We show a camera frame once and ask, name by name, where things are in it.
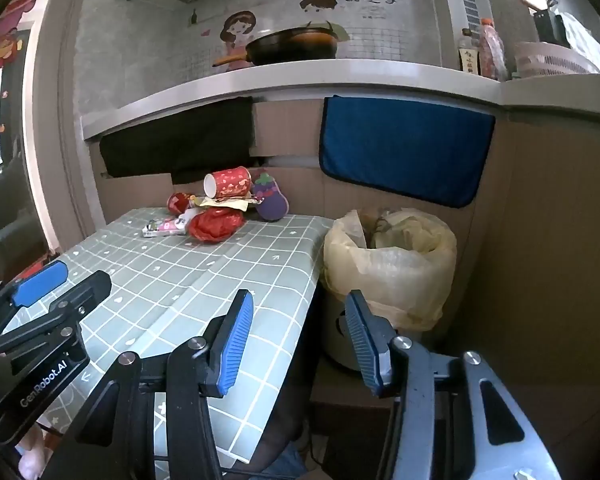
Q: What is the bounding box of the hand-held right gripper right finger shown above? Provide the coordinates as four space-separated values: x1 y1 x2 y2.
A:
344 289 568 480

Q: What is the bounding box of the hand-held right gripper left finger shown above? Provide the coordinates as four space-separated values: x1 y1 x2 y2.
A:
40 289 256 480

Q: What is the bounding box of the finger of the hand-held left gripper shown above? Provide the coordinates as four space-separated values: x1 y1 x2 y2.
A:
0 260 70 341
0 270 113 358

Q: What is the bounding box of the white trash bin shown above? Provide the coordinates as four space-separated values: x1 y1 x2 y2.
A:
322 285 398 373

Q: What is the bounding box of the person's left hand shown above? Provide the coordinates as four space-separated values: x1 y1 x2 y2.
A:
17 429 48 480

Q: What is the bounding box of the green checked tablecloth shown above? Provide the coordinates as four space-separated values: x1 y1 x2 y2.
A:
0 207 333 471

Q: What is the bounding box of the pink white packet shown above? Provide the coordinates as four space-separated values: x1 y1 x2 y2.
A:
141 215 196 238

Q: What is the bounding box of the dark glass door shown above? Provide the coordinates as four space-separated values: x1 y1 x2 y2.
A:
0 25 51 286

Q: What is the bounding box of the person's leg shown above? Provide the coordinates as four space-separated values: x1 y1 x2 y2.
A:
230 380 326 480

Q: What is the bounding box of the red crumpled wrapper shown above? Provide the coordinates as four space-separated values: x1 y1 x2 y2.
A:
187 207 246 244

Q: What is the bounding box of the red drink can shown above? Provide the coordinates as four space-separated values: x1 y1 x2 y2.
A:
166 192 196 213

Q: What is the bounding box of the yellow snack packet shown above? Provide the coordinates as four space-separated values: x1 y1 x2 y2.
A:
195 194 261 212

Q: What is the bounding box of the purple eggplant plush toy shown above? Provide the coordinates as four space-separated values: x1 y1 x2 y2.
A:
250 170 291 222

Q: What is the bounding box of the red paper cup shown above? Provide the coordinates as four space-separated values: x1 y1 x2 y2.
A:
203 166 253 200

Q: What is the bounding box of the black cloth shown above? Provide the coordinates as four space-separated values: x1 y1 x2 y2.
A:
99 96 255 185

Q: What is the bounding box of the blue towel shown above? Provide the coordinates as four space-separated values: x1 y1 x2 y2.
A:
319 95 497 209

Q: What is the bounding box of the red paper window decoration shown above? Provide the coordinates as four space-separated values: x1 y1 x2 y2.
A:
0 0 38 66

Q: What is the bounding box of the white kitchen counter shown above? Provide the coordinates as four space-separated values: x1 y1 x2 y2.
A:
80 59 600 143

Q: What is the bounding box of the black frying pan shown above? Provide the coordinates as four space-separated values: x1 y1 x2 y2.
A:
212 26 341 68

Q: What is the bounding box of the dark sauce bottle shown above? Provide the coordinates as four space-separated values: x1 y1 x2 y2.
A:
457 29 481 75

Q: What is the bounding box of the orange cap plastic bottle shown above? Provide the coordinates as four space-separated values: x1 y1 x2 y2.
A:
477 18 508 81

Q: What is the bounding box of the pale plastic basket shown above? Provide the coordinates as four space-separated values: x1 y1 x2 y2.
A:
512 41 600 78

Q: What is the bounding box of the black utensil holder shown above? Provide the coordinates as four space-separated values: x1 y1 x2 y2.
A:
520 0 573 46

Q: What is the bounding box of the cartoon wall sticker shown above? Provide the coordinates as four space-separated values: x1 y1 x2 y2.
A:
215 0 401 68

